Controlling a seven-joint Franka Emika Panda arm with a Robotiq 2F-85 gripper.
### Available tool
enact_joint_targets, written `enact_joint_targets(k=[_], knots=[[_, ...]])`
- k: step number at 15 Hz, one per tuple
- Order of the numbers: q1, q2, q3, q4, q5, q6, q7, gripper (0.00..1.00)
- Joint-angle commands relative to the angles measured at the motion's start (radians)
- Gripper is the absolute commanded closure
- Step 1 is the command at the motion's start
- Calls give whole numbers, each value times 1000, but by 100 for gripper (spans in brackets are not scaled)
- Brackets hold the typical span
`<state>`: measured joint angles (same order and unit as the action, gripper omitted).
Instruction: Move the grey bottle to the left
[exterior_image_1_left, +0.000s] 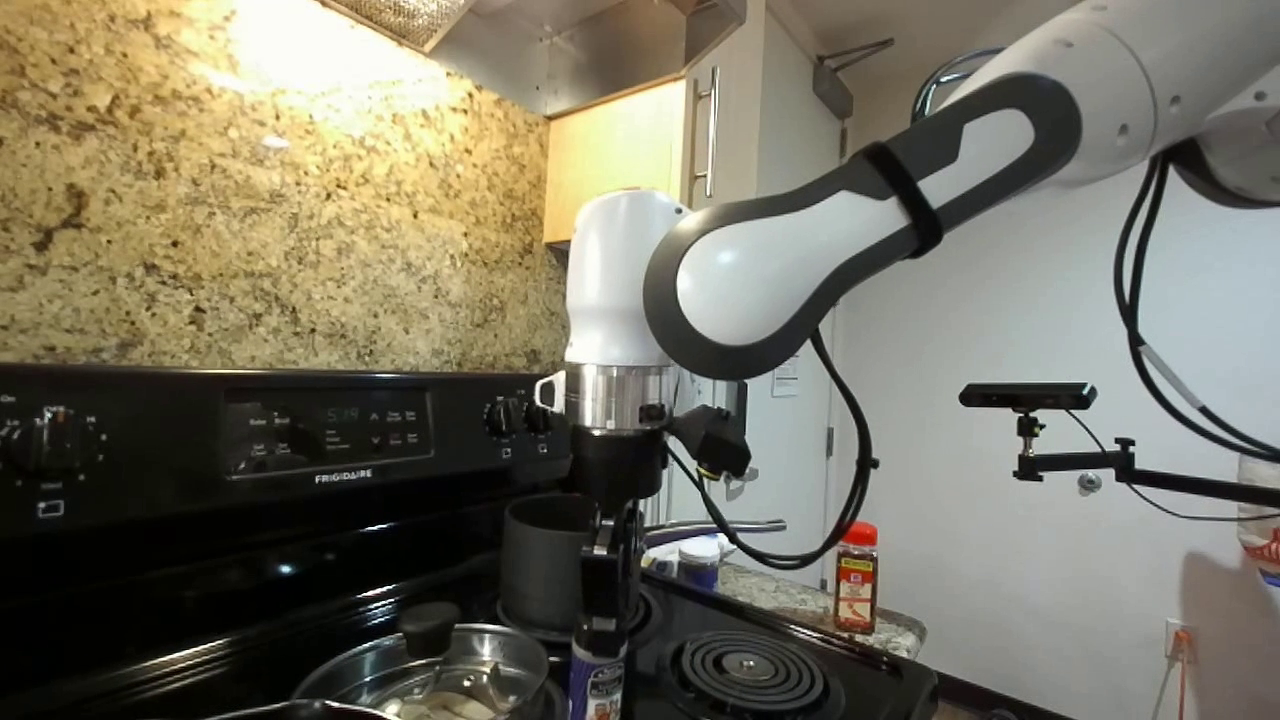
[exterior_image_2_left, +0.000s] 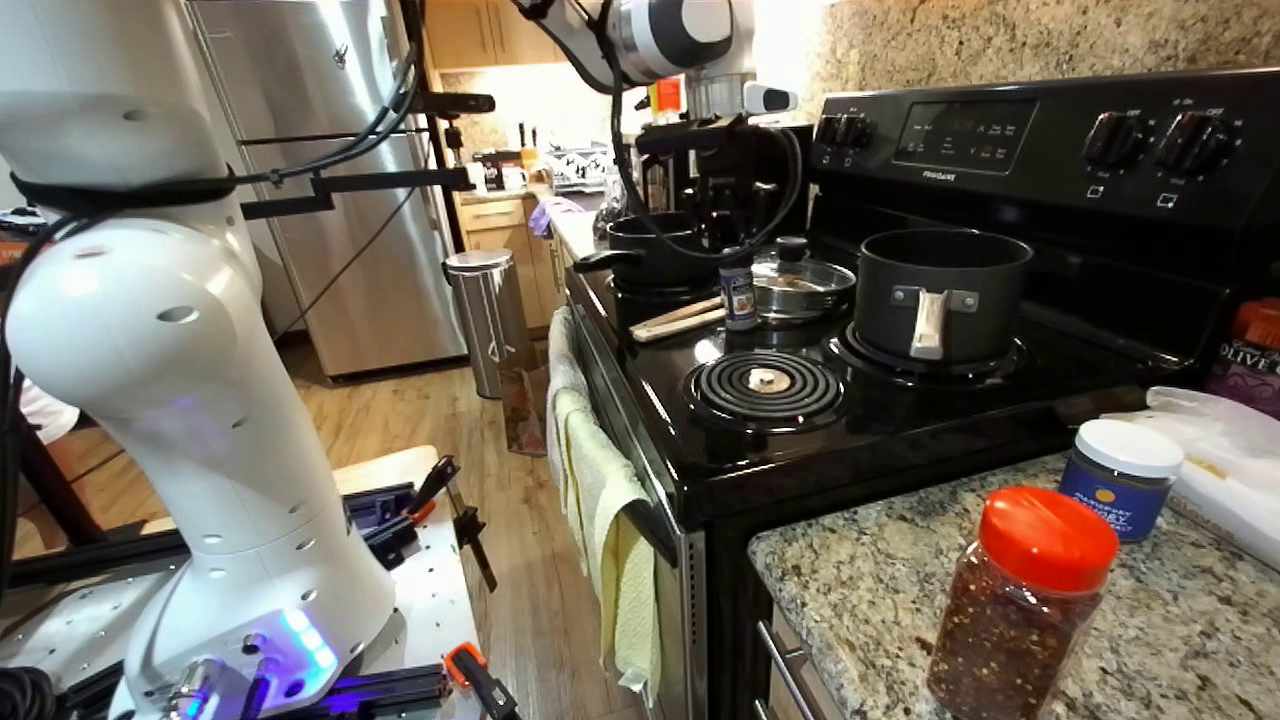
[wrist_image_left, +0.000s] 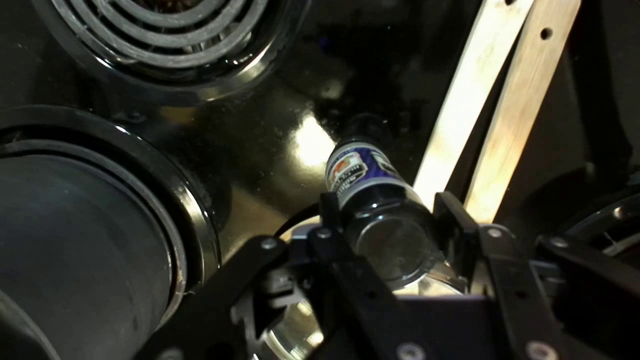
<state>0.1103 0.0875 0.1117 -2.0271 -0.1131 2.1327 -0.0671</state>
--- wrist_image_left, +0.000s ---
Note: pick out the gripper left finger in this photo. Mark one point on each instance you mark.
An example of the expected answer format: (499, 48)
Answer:
(345, 290)

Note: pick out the dark grey pot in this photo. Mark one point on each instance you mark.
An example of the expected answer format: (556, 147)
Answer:
(75, 250)

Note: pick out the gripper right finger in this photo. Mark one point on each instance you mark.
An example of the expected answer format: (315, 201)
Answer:
(520, 300)

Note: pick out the black stove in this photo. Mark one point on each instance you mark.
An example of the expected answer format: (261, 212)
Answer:
(260, 150)

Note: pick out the grey bottle with blue label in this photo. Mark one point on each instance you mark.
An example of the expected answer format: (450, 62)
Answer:
(372, 180)

